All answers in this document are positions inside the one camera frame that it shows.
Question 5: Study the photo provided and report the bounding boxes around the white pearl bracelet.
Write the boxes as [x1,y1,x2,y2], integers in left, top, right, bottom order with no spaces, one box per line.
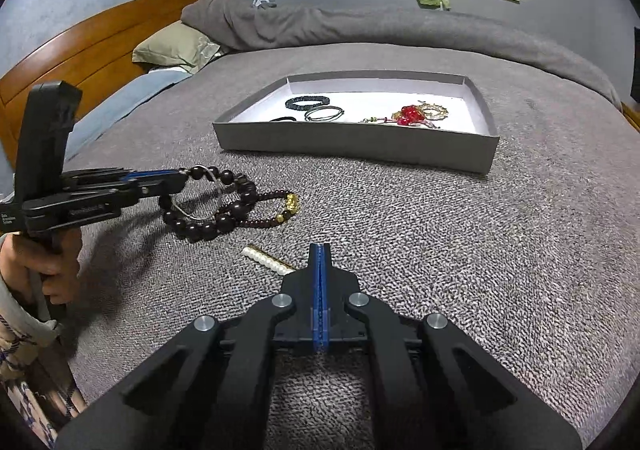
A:
[241,243,298,277]

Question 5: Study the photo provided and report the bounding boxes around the grey bed cover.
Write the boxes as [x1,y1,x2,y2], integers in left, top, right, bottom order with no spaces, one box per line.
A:
[64,44,639,444]

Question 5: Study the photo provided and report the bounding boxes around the light blue pillow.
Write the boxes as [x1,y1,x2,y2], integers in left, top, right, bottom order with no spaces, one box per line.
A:
[0,68,194,199]

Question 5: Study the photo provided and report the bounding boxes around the wooden tv stand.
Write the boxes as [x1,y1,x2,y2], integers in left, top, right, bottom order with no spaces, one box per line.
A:
[622,102,640,132]

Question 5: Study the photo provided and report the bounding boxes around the blue beaded bracelet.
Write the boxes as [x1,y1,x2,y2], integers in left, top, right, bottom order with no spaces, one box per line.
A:
[284,94,334,112]

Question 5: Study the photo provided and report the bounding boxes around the silver hair tie rings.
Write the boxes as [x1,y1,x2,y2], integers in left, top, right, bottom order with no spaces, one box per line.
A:
[304,104,346,123]

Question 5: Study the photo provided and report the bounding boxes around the green pillow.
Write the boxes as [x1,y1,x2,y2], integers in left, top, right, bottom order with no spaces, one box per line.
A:
[132,21,224,74]

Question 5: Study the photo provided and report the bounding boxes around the grey shallow cardboard box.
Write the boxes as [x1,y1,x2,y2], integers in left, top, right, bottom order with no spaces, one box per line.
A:
[213,71,499,175]

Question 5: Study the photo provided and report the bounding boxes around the wooden headboard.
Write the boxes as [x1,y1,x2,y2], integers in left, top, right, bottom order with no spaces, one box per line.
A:
[1,0,197,166]

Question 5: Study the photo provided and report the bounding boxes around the grey folded duvet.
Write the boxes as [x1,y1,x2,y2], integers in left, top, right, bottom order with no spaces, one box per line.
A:
[181,0,622,109]

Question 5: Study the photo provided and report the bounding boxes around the patterned sleeve forearm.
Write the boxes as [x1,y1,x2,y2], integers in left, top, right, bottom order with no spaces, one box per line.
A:
[1,284,87,449]

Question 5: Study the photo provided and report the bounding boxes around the person's left hand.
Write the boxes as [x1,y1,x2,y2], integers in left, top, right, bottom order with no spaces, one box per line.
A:
[1,229,82,305]

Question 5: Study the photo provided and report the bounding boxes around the red bead gold bracelet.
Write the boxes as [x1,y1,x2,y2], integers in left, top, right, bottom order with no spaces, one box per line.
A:
[359,100,452,131]

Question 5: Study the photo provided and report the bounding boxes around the small garnet bead bracelet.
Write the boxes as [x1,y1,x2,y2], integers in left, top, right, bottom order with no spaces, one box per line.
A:
[219,188,303,228]

